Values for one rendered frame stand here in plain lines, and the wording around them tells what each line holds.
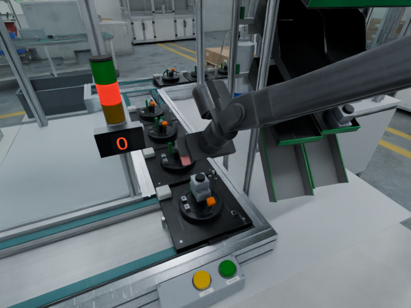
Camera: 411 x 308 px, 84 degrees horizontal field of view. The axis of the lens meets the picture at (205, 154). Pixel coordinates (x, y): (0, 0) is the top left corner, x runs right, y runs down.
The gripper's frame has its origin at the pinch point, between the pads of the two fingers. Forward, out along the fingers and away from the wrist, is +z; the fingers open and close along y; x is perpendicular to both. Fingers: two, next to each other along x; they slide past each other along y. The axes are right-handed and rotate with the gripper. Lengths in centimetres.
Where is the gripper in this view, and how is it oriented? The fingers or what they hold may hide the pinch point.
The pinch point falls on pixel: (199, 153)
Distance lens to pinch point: 62.3
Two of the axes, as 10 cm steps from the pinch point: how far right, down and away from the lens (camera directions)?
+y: -9.2, 2.1, -3.3
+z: -2.7, 2.6, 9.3
